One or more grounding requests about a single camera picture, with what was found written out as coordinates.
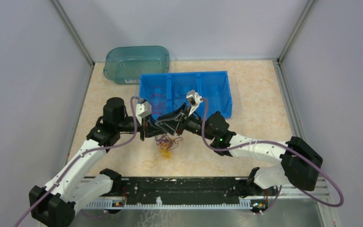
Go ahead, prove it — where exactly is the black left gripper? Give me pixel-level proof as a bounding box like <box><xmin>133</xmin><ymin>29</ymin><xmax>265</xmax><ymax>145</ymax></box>
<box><xmin>116</xmin><ymin>114</ymin><xmax>167</xmax><ymax>141</ymax></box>

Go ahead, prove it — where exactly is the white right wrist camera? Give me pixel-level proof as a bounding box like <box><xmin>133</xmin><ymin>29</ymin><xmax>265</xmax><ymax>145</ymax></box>
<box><xmin>186</xmin><ymin>90</ymin><xmax>202</xmax><ymax>116</ymax></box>

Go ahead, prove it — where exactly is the grey slotted cable duct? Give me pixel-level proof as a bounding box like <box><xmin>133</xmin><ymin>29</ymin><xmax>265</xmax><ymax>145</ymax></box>
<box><xmin>84</xmin><ymin>199</ymin><xmax>253</xmax><ymax>210</ymax></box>

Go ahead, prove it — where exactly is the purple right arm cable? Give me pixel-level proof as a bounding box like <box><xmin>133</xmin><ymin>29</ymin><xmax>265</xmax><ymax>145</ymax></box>
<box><xmin>200</xmin><ymin>97</ymin><xmax>345</xmax><ymax>215</ymax></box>

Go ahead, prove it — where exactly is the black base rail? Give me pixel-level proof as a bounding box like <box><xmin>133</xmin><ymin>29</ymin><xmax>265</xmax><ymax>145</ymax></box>
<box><xmin>106</xmin><ymin>177</ymin><xmax>277</xmax><ymax>205</ymax></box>

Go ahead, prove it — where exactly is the blue three-compartment plastic bin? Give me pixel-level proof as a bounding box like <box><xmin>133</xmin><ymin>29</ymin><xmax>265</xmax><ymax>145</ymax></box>
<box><xmin>139</xmin><ymin>71</ymin><xmax>233</xmax><ymax>120</ymax></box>

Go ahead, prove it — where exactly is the red wire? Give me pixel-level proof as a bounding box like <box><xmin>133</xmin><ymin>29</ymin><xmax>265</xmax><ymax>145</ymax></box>
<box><xmin>148</xmin><ymin>86</ymin><xmax>170</xmax><ymax>115</ymax></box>

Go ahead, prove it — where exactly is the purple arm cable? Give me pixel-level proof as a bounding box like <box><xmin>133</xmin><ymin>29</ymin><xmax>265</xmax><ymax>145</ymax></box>
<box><xmin>200</xmin><ymin>97</ymin><xmax>345</xmax><ymax>215</ymax></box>
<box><xmin>14</xmin><ymin>96</ymin><xmax>146</xmax><ymax>227</ymax></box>

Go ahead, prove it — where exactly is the colourful wire bundle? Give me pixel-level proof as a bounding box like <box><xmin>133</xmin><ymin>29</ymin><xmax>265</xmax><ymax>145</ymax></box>
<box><xmin>142</xmin><ymin>134</ymin><xmax>185</xmax><ymax>168</ymax></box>

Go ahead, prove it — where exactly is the teal transparent plastic tub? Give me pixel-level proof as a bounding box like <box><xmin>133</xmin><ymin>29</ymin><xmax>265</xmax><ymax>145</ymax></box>
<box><xmin>103</xmin><ymin>45</ymin><xmax>170</xmax><ymax>85</ymax></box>

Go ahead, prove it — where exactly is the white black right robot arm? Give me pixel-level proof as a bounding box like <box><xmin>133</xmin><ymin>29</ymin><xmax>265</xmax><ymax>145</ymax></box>
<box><xmin>155</xmin><ymin>104</ymin><xmax>323</xmax><ymax>195</ymax></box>

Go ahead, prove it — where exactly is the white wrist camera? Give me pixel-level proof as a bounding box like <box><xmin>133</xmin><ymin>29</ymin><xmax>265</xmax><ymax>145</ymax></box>
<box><xmin>186</xmin><ymin>90</ymin><xmax>202</xmax><ymax>116</ymax></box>
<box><xmin>135</xmin><ymin>98</ymin><xmax>152</xmax><ymax>121</ymax></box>

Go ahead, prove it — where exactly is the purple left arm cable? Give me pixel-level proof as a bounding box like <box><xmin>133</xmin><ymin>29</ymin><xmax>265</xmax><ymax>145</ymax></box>
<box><xmin>14</xmin><ymin>96</ymin><xmax>146</xmax><ymax>227</ymax></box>

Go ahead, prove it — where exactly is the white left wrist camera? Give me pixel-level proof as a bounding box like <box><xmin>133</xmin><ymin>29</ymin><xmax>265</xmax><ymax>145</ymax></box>
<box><xmin>135</xmin><ymin>98</ymin><xmax>152</xmax><ymax>121</ymax></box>

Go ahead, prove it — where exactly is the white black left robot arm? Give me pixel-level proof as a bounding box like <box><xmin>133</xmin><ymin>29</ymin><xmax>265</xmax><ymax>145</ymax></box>
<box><xmin>26</xmin><ymin>96</ymin><xmax>161</xmax><ymax>227</ymax></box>

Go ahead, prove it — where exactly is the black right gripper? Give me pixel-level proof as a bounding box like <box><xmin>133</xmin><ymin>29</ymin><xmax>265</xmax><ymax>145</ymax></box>
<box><xmin>155</xmin><ymin>102</ymin><xmax>215</xmax><ymax>140</ymax></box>

